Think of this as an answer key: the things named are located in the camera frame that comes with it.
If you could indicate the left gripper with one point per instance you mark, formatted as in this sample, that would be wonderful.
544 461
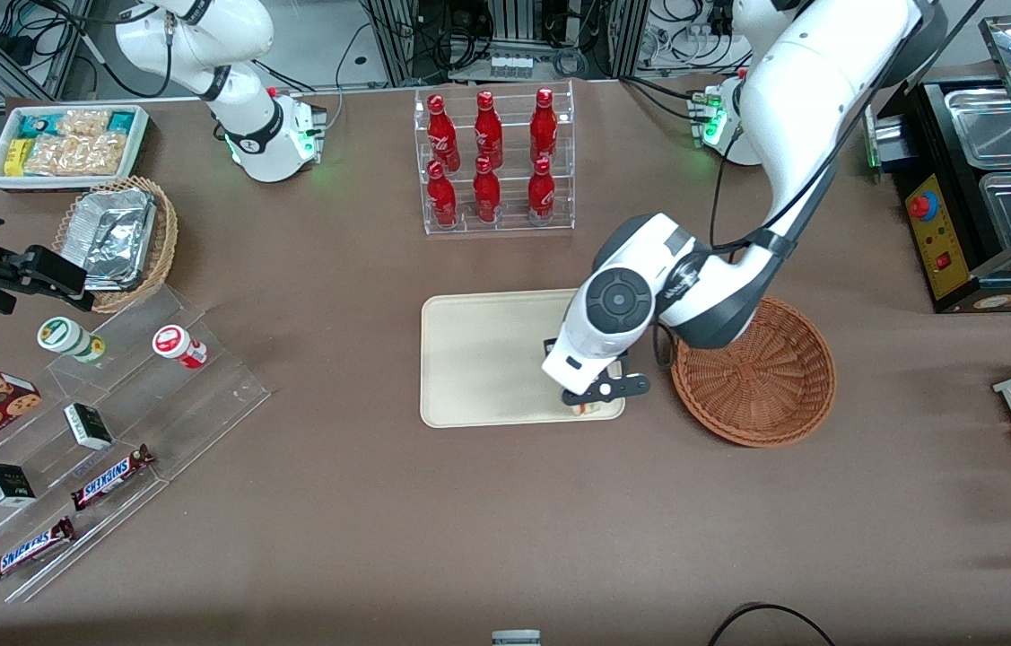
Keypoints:
549 345

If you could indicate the small sandwich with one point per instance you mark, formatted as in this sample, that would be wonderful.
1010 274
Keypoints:
586 410

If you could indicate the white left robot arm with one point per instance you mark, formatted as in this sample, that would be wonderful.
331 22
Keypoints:
810 90

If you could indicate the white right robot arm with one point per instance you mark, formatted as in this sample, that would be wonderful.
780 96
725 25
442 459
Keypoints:
227 54

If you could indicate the cream rectangular serving tray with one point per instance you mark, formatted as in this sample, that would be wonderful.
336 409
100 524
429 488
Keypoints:
487 359

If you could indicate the light wicker basket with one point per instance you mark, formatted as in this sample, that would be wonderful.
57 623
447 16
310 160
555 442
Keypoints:
162 242

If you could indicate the brown round wicker basket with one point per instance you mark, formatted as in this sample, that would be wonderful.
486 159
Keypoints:
765 386

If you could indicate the green lidded sunflower jar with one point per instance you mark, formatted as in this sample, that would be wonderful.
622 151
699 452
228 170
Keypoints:
65 336

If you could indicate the silver foil wrapped pack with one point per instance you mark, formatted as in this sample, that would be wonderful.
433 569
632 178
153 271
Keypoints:
115 238

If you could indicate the yellow snack packet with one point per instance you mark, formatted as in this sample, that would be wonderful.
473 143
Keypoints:
15 157

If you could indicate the clear puffed snack bag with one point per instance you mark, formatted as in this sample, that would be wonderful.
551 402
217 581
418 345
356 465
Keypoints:
83 121
74 154

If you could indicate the teal snack packet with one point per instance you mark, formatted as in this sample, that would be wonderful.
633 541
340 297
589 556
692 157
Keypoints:
37 126

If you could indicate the small black carton box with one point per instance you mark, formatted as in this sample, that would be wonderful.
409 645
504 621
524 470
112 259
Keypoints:
88 426
5 484

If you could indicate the red lidded small jar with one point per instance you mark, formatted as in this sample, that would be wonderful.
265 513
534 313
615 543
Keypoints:
175 344

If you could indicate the red cola bottle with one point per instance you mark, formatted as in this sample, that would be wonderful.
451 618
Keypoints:
440 130
541 193
441 197
486 193
488 130
544 126

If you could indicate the clear acrylic stepped display stand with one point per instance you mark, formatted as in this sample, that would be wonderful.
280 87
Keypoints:
200 404

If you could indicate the Snickers chocolate bar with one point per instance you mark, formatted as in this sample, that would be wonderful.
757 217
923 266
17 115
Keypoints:
115 475
28 549

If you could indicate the clear acrylic bottle rack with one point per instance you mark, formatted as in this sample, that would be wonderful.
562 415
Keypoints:
514 100

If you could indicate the grey small device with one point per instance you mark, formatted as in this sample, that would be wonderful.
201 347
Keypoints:
516 638

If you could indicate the red emergency stop button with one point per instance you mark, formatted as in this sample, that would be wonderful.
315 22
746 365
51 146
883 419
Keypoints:
922 206

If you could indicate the black food warmer machine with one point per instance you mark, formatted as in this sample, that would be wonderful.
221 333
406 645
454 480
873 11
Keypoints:
945 251

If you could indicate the aluminium equipment frame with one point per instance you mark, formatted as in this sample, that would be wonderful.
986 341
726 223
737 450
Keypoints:
514 27

